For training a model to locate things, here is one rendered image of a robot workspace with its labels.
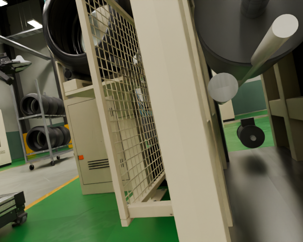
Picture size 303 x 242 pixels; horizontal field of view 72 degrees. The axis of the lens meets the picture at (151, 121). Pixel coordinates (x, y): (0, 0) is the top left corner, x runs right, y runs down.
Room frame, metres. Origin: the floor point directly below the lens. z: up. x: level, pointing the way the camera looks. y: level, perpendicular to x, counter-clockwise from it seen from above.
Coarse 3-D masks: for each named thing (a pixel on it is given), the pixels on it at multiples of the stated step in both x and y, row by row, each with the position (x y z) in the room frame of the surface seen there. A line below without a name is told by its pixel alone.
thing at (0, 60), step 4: (4, 56) 1.08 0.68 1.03; (0, 60) 1.08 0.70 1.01; (4, 60) 1.08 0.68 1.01; (0, 64) 1.06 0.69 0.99; (0, 68) 1.06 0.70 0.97; (4, 68) 1.07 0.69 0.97; (8, 68) 1.08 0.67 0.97; (12, 68) 1.11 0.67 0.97; (4, 72) 1.10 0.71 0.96; (8, 72) 1.11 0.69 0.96; (12, 72) 1.12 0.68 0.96
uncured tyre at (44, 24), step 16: (48, 0) 1.16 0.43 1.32; (64, 0) 1.28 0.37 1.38; (96, 0) 1.35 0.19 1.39; (128, 0) 1.08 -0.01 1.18; (48, 16) 1.16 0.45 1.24; (64, 16) 1.35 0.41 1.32; (112, 16) 1.04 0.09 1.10; (48, 32) 1.17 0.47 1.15; (64, 32) 1.38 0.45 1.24; (80, 32) 1.43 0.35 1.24; (112, 32) 1.05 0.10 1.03; (64, 48) 1.36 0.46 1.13; (80, 48) 1.42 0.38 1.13; (96, 48) 1.08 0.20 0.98; (128, 48) 1.16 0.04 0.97; (64, 64) 1.18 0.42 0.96; (80, 64) 1.13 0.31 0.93
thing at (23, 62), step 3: (18, 57) 1.11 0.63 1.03; (21, 57) 1.12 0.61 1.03; (15, 60) 1.10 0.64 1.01; (18, 60) 1.10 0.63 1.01; (21, 60) 1.10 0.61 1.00; (24, 60) 1.11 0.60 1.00; (18, 63) 1.09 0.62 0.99; (21, 63) 1.10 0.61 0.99; (24, 63) 1.11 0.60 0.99; (27, 63) 1.12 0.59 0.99; (30, 63) 1.14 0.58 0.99; (15, 66) 1.10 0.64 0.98; (18, 66) 1.11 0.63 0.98
